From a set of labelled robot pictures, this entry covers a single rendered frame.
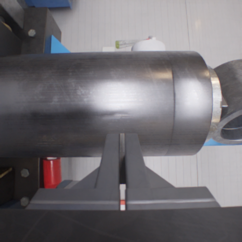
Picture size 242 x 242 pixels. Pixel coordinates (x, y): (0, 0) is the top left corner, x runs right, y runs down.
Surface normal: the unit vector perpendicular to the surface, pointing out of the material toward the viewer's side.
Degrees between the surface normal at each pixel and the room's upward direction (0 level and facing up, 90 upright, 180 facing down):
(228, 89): 132
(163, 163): 90
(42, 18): 90
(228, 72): 121
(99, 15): 90
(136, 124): 90
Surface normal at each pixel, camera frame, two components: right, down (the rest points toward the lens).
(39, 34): -0.01, -0.11
